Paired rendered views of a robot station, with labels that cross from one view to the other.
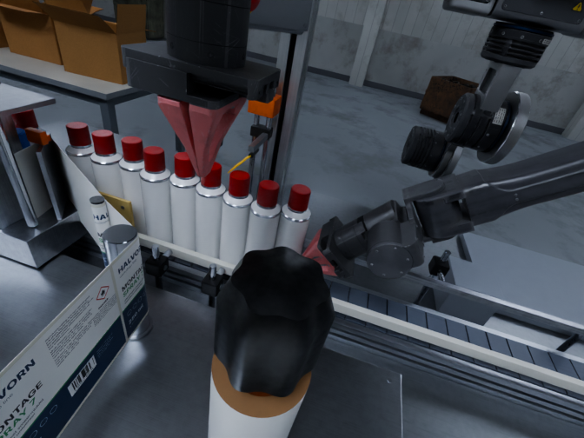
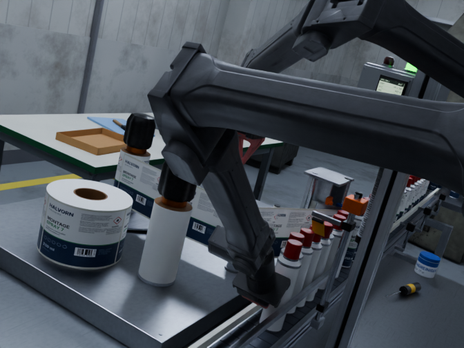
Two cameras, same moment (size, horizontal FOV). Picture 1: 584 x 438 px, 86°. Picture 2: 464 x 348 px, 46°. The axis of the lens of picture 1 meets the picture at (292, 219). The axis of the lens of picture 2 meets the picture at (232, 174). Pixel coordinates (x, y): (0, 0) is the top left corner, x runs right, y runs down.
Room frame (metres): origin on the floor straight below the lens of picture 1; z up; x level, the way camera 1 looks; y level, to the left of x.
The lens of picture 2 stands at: (0.62, -1.09, 1.47)
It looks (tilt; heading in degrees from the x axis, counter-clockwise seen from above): 15 degrees down; 108
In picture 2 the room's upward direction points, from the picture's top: 14 degrees clockwise
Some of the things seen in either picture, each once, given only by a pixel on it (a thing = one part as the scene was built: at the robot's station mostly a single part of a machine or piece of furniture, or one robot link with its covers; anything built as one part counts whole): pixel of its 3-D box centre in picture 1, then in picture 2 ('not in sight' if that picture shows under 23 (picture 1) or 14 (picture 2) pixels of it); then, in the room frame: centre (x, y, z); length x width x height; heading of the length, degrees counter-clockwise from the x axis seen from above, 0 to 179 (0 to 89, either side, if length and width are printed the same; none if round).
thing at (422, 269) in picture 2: not in sight; (427, 264); (0.76, 0.86, 0.86); 0.07 x 0.07 x 0.07
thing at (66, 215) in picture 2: not in sight; (85, 221); (-0.05, -0.02, 0.95); 0.20 x 0.20 x 0.14
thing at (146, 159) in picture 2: not in sight; (133, 161); (-0.13, 0.29, 1.04); 0.09 x 0.09 x 0.29
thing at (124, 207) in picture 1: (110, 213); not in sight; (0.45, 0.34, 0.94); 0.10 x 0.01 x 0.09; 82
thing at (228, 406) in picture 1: (257, 384); (170, 219); (0.15, 0.00, 1.03); 0.09 x 0.09 x 0.30
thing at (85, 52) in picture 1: (102, 36); not in sight; (1.85, 1.24, 0.97); 0.51 x 0.42 x 0.37; 177
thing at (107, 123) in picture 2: not in sight; (121, 126); (-0.93, 1.54, 0.81); 0.32 x 0.24 x 0.01; 157
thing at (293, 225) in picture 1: (290, 237); (282, 285); (0.44, 0.00, 0.98); 0.05 x 0.05 x 0.20
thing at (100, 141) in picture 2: not in sight; (99, 140); (-0.78, 1.11, 0.82); 0.34 x 0.24 x 0.04; 87
